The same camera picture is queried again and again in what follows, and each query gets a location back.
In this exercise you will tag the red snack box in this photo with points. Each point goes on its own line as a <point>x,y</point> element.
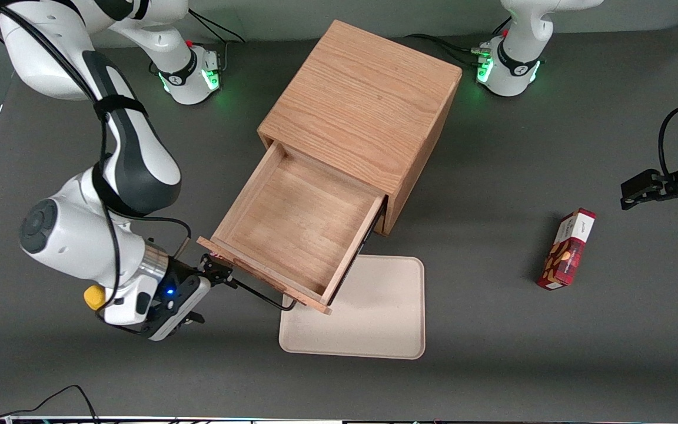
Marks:
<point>568,250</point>

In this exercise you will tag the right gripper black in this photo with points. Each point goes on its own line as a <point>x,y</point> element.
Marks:
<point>181,279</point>

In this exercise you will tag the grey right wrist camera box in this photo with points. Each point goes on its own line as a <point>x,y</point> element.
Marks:
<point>183,309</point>

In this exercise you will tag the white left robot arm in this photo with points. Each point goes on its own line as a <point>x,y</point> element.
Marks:
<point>515,70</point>

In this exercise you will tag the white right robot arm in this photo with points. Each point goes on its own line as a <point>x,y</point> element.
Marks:
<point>133,171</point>

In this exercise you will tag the beige plastic tray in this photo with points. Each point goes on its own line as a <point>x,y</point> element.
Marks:
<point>374,312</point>

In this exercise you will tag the wooden drawer with box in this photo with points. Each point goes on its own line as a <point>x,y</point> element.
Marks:
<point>298,224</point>

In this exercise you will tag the wooden drawer cabinet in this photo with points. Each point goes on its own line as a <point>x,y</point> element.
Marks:
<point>362,100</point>

